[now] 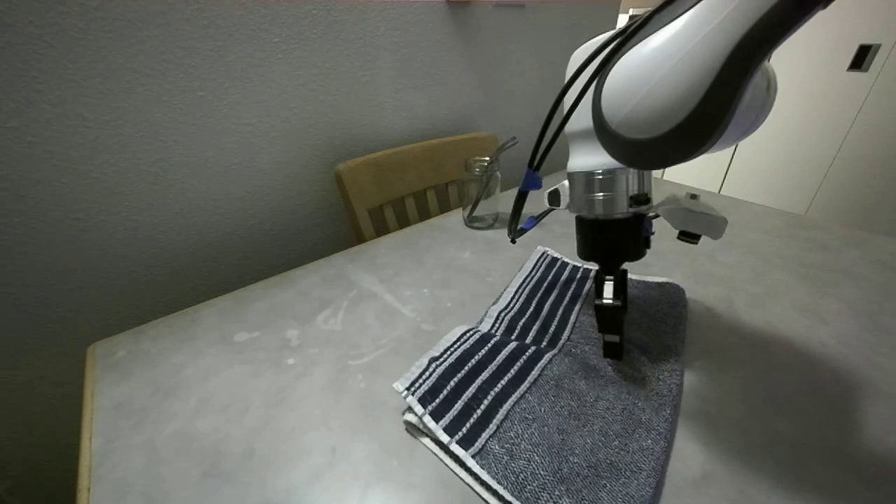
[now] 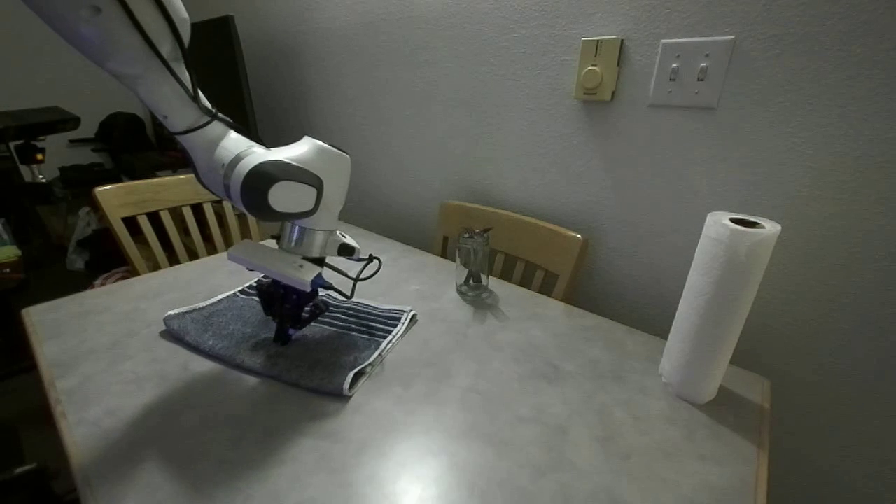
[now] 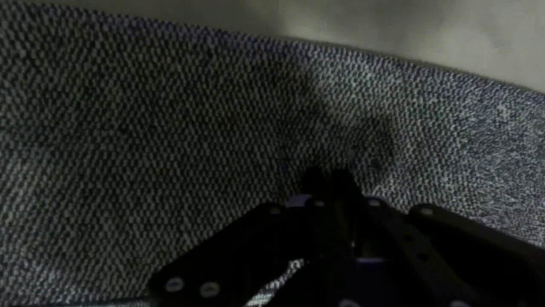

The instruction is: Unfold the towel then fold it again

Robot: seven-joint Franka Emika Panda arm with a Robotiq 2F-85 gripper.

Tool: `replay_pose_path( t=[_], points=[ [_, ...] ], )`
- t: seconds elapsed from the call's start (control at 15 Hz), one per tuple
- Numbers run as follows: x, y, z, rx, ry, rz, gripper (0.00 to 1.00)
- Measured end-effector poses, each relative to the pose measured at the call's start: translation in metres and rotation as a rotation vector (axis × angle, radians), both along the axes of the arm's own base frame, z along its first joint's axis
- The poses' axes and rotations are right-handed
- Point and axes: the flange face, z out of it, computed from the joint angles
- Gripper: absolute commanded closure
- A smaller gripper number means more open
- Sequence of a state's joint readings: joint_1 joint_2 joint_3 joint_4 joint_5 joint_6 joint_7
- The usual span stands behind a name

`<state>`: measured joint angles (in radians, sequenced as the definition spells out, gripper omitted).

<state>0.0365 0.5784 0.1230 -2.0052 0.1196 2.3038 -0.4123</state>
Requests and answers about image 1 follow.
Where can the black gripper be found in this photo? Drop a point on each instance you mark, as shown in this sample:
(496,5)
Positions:
(612,240)

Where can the blue grey striped towel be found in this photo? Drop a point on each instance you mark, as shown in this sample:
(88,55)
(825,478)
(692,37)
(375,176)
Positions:
(570,422)

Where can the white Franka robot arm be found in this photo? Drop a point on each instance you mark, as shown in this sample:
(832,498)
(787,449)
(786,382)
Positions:
(682,85)

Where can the clear glass jar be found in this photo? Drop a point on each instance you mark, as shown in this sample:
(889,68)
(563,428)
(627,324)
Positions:
(479,212)

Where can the wooden slat-back chair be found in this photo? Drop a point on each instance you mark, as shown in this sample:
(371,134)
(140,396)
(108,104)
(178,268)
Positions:
(410,173)

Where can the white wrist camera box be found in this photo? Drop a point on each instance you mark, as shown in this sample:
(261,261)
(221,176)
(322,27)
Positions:
(692,221)

